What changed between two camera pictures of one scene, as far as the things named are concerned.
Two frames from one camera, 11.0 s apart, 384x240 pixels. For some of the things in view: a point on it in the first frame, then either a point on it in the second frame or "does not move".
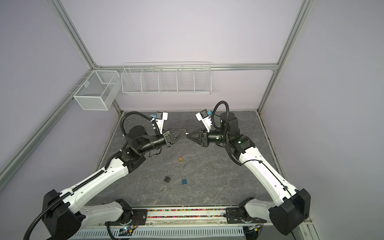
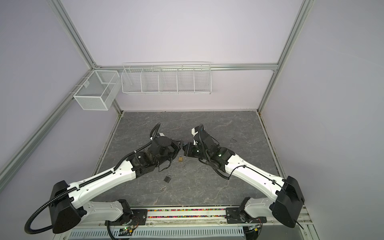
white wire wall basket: [166, 78] does not move
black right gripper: [203, 138] → [189, 152]
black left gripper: [171, 139] → [176, 146]
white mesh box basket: [99, 91] does not move
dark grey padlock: [168, 178] does not move
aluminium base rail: [183, 218] does not move
